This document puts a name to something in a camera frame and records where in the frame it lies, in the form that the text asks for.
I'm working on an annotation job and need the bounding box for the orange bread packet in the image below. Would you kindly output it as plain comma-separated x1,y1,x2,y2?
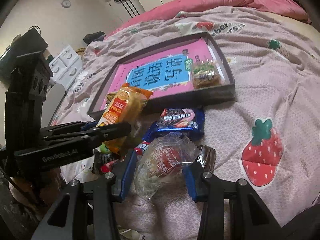
96,83,153,155

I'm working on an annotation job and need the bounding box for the pink book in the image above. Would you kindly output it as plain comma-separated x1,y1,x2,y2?
100,38,227,110

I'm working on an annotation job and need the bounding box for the clear-wrapped brown cookie snack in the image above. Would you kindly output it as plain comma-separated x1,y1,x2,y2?
190,59,224,89

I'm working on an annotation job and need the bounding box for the pink quilt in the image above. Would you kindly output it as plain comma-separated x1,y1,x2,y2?
104,0,312,40

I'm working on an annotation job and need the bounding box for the pink box lid tray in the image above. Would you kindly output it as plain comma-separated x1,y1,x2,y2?
86,32,236,120

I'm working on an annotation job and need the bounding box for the long red snack packet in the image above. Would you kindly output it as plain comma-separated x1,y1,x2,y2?
101,160,119,174

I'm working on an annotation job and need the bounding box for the red white wrapped candy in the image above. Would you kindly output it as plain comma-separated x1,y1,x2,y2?
134,141,152,155

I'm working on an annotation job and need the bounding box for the dark cloth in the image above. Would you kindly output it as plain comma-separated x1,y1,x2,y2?
83,31,105,43

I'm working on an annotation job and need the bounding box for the pink strawberry printed blanket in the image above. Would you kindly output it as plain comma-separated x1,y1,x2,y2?
47,6,320,230

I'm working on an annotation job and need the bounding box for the blue cookie packet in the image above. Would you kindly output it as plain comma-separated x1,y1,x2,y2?
142,106,206,143

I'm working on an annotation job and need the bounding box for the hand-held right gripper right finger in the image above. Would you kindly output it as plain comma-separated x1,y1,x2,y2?
182,162,287,240

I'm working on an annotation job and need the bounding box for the clear-wrapped red snack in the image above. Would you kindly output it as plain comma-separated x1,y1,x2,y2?
134,131,200,202

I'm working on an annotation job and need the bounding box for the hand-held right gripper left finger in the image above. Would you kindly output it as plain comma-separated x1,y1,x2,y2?
30,151,137,240

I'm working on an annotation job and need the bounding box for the dark green snack packet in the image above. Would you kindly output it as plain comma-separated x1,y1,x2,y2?
92,150,113,174

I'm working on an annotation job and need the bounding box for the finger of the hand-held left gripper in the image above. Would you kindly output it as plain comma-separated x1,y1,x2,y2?
44,122,132,150
39,121,99,140

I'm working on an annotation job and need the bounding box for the beige bed sheet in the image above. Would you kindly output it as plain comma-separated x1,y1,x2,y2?
272,12,320,58

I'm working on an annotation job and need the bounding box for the small brown wrapped snack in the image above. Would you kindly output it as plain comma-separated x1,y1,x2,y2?
195,145,217,170

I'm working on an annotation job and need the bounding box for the white drawer cabinet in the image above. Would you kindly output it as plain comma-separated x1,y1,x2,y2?
47,45,83,85

